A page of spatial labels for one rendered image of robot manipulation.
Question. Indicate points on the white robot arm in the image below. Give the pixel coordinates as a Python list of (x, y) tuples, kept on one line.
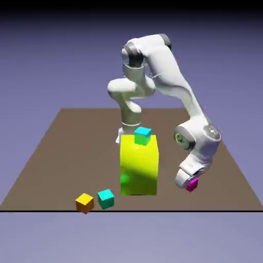
[(170, 67)]

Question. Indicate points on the small magenta cube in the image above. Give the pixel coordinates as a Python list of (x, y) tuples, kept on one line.
[(192, 184)]

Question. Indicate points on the small cyan cube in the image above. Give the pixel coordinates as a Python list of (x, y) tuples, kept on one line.
[(142, 136), (105, 198)]

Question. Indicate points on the small orange cube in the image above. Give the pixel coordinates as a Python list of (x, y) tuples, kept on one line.
[(84, 203)]

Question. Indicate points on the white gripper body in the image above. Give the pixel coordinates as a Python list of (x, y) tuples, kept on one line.
[(181, 177)]

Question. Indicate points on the large yellow box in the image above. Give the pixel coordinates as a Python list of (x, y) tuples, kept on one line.
[(139, 164)]

